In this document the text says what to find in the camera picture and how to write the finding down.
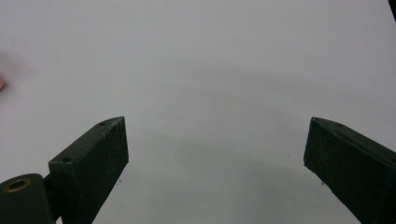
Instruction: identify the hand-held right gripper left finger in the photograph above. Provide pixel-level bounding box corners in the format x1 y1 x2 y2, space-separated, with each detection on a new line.
48 116 130 224

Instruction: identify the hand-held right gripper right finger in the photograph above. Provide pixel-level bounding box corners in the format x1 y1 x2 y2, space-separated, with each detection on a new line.
303 117 396 224

